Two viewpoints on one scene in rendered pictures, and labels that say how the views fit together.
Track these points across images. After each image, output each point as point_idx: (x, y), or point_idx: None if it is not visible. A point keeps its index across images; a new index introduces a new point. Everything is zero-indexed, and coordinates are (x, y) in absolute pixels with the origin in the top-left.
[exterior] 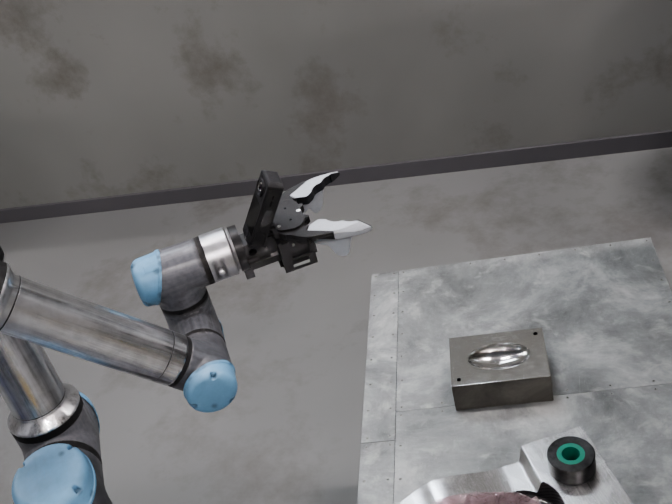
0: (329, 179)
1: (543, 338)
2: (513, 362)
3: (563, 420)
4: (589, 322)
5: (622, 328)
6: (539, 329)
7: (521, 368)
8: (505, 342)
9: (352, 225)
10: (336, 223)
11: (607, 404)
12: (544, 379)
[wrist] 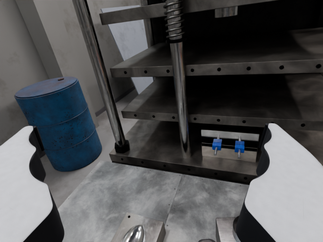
0: (37, 142)
1: (135, 214)
2: (137, 238)
3: (181, 234)
4: (127, 197)
5: (139, 187)
6: (127, 213)
7: (149, 234)
8: (124, 235)
9: (289, 135)
10: (281, 160)
11: (180, 210)
12: (162, 226)
